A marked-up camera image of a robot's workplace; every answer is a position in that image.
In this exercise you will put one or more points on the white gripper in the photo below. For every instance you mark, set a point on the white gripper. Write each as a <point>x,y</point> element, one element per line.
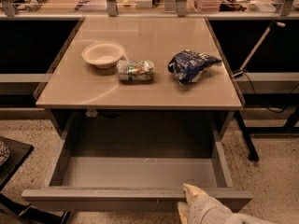
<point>207,209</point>

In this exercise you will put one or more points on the grey top drawer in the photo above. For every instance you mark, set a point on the grey top drawer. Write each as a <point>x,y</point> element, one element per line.
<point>136,161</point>

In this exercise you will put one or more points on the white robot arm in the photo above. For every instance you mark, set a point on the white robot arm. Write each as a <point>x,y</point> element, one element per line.
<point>237,218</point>

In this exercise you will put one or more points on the grey drawer cabinet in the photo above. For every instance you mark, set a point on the grey drawer cabinet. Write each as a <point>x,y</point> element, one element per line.
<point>78,85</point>

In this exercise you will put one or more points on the black stand leg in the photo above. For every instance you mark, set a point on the black stand leg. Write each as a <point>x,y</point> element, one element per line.
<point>253,155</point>

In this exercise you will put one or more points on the blue chip bag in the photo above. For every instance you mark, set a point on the blue chip bag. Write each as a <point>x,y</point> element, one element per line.
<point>188,65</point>

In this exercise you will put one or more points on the green white snack packet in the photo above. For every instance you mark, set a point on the green white snack packet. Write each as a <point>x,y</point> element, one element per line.
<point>135,70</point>

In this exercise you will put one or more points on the white paper bowl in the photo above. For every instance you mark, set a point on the white paper bowl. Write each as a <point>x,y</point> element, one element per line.
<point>103,54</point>

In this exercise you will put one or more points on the black side table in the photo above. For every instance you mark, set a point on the black side table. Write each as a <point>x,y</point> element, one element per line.
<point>14,179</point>

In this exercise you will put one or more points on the patterned plate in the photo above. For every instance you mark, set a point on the patterned plate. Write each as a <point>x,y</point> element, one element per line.
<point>4,152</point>

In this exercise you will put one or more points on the dark clutter pile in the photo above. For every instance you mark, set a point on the dark clutter pile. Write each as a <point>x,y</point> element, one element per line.
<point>233,5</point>

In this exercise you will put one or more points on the white rod with cable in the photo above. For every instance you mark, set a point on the white rod with cable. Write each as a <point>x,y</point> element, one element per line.
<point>241,70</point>

